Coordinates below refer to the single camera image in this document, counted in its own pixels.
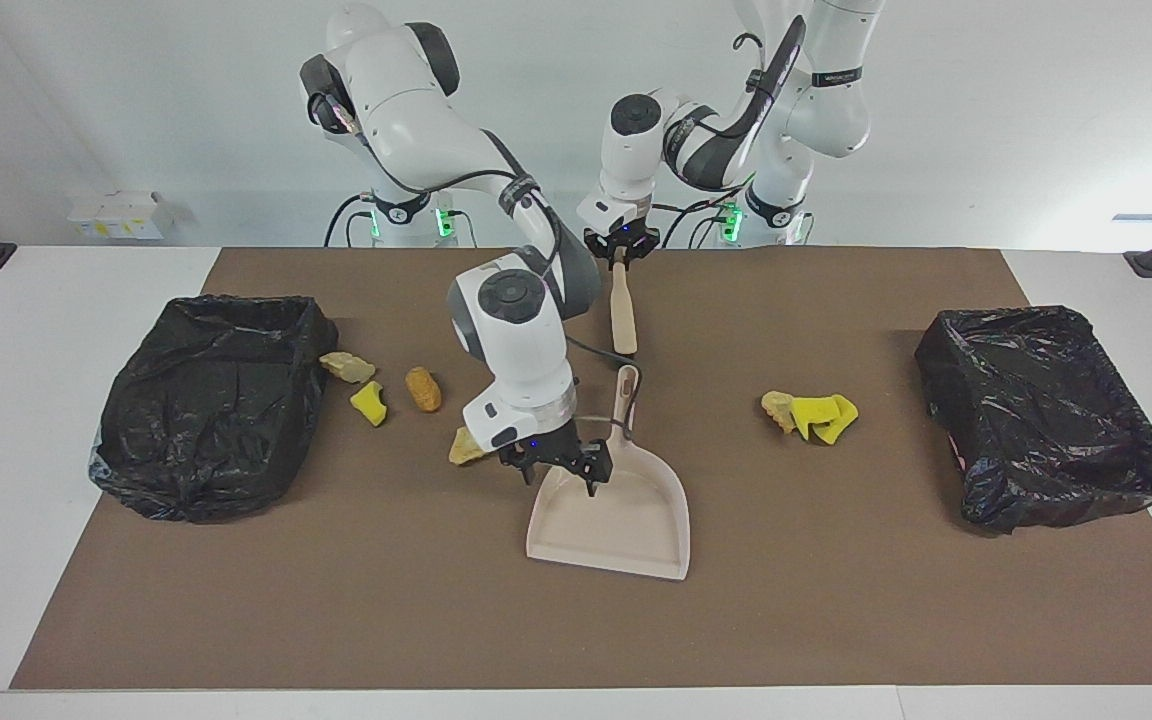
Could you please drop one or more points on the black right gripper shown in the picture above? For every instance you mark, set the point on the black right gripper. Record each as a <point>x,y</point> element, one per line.
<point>546,452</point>

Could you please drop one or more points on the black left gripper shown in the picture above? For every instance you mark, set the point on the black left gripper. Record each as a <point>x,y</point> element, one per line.
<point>622,238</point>

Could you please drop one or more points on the beige hand brush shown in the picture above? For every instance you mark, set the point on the beige hand brush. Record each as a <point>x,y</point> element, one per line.
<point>624,315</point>

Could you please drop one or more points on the beige plastic dustpan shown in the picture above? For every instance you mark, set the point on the beige plastic dustpan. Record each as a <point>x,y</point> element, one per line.
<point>626,530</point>

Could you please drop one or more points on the tan bread chunk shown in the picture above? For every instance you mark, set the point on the tan bread chunk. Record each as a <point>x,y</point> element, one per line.
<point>464,450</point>

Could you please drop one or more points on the orange-brown bread roll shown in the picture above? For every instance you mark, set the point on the orange-brown bread roll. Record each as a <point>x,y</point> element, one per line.
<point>423,390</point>

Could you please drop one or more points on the small yellow sponge piece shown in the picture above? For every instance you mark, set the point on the small yellow sponge piece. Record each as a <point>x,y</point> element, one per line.
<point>369,404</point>

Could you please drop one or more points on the tan cracker chunk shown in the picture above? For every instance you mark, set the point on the tan cracker chunk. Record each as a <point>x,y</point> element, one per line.
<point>778,408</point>

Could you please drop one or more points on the pale grey sponge chunk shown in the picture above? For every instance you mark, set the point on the pale grey sponge chunk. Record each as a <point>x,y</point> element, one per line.
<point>348,368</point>

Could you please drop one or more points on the notched yellow sponge piece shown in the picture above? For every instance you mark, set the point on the notched yellow sponge piece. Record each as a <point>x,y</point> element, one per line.
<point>814,418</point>

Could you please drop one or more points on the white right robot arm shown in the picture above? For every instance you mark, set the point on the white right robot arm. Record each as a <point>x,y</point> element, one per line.
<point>516,340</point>

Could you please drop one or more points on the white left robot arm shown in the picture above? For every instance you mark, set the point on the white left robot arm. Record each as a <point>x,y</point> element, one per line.
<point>836,100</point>

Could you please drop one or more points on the bin with black bag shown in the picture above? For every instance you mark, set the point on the bin with black bag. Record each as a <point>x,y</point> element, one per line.
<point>206,420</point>
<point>1046,420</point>

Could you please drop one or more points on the brown table mat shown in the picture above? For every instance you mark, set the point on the brown table mat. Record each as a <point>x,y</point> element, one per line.
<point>536,620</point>

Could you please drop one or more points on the open white cardboard box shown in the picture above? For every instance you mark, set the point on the open white cardboard box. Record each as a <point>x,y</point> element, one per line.
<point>136,215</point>

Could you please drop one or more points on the small white box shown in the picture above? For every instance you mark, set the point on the small white box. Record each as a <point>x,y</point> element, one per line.
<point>84,224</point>

